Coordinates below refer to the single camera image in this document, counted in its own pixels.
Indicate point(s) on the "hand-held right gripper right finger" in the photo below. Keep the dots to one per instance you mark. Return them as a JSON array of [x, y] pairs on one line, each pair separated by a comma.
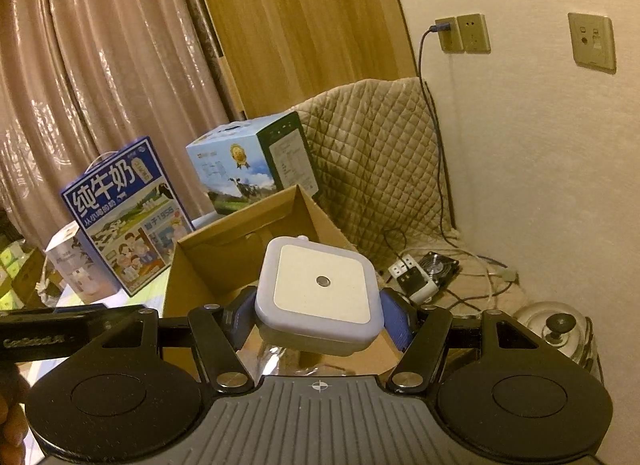
[[392, 320]]

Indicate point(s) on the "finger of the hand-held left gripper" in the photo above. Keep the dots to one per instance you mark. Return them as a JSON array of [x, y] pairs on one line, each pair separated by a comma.
[[65, 313]]

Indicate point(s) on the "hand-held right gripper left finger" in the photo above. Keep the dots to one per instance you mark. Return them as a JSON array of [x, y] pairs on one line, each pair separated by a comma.
[[245, 317]]

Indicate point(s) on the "large cardboard box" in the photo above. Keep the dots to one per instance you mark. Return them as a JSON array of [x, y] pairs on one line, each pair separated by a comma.
[[210, 265]]

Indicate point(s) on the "white square night light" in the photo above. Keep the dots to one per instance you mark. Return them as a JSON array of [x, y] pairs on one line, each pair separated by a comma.
[[320, 305]]

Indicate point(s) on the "person's left hand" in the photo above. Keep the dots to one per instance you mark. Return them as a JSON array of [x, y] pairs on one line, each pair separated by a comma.
[[12, 410]]

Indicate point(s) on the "white power strip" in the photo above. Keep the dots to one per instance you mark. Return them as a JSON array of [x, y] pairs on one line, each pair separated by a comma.
[[415, 280]]

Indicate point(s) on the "white humidifier box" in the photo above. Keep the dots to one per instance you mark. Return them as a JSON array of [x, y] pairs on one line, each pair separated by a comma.
[[80, 265]]

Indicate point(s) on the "black cooling fan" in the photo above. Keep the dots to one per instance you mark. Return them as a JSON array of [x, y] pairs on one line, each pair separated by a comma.
[[440, 267]]

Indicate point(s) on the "carton of green tissue packs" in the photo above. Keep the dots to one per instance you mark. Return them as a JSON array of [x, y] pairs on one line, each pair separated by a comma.
[[10, 265]]

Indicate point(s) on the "dark blue milk carton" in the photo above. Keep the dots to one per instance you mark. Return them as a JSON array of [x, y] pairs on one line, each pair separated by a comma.
[[125, 225]]

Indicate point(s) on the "light blue milk carton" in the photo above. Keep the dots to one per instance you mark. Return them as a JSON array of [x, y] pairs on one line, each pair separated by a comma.
[[235, 165]]

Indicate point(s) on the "steel kettle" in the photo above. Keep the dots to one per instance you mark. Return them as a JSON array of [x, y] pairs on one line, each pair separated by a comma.
[[555, 330]]

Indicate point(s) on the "beige quilted cover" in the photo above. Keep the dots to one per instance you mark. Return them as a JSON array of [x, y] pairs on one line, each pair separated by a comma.
[[375, 155]]

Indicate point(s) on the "beige patterned curtain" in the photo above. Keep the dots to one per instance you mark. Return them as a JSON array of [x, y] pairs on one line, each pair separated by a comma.
[[100, 70]]

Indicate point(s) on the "wooden door panel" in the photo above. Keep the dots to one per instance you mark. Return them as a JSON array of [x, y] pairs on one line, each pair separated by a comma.
[[310, 20]]

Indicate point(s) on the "beige wall socket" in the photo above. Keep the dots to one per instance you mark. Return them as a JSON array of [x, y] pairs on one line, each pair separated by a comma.
[[450, 37], [476, 34]]

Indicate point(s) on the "beige wall plate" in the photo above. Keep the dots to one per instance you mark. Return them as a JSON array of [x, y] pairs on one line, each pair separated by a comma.
[[592, 41]]

